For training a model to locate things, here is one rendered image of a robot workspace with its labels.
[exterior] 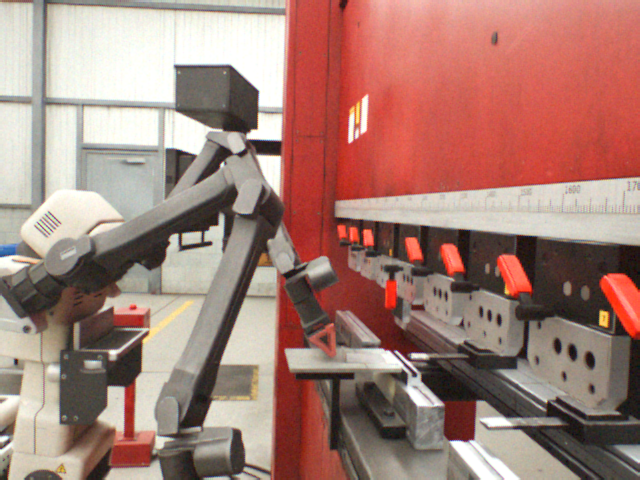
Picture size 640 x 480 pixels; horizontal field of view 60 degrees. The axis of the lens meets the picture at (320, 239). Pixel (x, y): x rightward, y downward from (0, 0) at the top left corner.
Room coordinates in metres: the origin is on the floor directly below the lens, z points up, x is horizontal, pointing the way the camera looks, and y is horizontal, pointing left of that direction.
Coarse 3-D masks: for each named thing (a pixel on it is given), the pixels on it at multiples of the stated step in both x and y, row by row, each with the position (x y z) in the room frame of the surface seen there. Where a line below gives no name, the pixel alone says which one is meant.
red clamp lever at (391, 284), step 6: (390, 264) 1.19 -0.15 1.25; (396, 264) 1.20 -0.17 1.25; (390, 270) 1.19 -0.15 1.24; (396, 270) 1.19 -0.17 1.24; (402, 270) 1.20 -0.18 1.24; (390, 276) 1.19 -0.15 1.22; (390, 282) 1.19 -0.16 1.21; (396, 282) 1.20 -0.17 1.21; (390, 288) 1.19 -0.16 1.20; (396, 288) 1.19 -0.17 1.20; (390, 294) 1.19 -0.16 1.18; (396, 294) 1.19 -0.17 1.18; (390, 300) 1.19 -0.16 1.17; (396, 300) 1.19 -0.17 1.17; (390, 306) 1.19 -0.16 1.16
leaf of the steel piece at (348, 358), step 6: (342, 348) 1.36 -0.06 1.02; (342, 354) 1.35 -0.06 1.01; (348, 354) 1.37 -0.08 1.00; (354, 354) 1.37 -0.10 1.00; (360, 354) 1.37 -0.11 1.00; (366, 354) 1.37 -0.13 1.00; (372, 354) 1.38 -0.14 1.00; (378, 354) 1.38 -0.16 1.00; (348, 360) 1.31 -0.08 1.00; (354, 360) 1.31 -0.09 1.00; (360, 360) 1.32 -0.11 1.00; (366, 360) 1.32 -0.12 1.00; (372, 360) 1.32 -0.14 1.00; (378, 360) 1.32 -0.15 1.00
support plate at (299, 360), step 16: (288, 352) 1.37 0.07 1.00; (304, 352) 1.38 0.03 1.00; (320, 352) 1.39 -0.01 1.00; (352, 352) 1.40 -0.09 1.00; (368, 352) 1.40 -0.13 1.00; (384, 352) 1.41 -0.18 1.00; (304, 368) 1.24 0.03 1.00; (320, 368) 1.25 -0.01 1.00; (336, 368) 1.25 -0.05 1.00; (352, 368) 1.25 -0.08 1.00; (384, 368) 1.26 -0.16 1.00; (400, 368) 1.27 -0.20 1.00
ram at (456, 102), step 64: (384, 0) 1.50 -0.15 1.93; (448, 0) 1.01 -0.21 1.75; (512, 0) 0.76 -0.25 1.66; (576, 0) 0.61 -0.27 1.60; (384, 64) 1.47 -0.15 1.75; (448, 64) 0.99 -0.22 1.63; (512, 64) 0.75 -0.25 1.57; (576, 64) 0.60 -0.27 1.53; (384, 128) 1.44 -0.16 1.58; (448, 128) 0.98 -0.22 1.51; (512, 128) 0.74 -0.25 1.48; (576, 128) 0.60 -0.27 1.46; (384, 192) 1.41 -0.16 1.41
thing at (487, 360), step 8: (464, 344) 1.43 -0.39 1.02; (472, 344) 1.39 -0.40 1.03; (480, 344) 1.39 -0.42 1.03; (464, 352) 1.41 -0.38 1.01; (472, 352) 1.36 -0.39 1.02; (480, 352) 1.35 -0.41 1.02; (488, 352) 1.35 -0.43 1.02; (464, 360) 1.40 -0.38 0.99; (472, 360) 1.35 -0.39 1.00; (480, 360) 1.34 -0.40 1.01; (488, 360) 1.34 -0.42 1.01; (496, 360) 1.34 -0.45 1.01; (504, 360) 1.34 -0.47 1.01; (512, 360) 1.35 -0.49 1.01; (480, 368) 1.34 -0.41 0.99; (488, 368) 1.34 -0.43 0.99; (496, 368) 1.34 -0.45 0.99; (504, 368) 1.34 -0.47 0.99; (512, 368) 1.35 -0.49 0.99
